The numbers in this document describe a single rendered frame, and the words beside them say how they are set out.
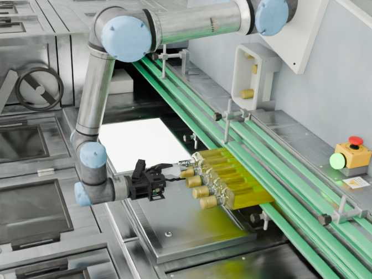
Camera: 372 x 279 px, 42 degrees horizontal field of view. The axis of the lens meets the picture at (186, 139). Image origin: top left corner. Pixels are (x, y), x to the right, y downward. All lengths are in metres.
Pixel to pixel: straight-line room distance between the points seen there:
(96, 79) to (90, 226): 0.50
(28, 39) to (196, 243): 1.22
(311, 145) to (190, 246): 0.48
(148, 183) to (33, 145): 0.77
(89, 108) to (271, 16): 0.59
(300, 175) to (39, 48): 1.36
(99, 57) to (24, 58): 0.92
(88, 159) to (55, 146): 0.72
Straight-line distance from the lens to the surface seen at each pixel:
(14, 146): 2.17
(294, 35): 1.64
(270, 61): 1.73
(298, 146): 1.54
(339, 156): 1.41
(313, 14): 1.56
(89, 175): 1.44
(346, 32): 1.49
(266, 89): 1.77
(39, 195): 1.84
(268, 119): 1.68
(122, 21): 1.26
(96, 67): 1.45
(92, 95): 1.47
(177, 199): 1.71
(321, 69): 1.58
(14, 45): 2.28
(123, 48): 1.27
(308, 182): 1.40
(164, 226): 1.59
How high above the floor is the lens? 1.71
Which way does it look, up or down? 21 degrees down
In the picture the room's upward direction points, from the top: 98 degrees counter-clockwise
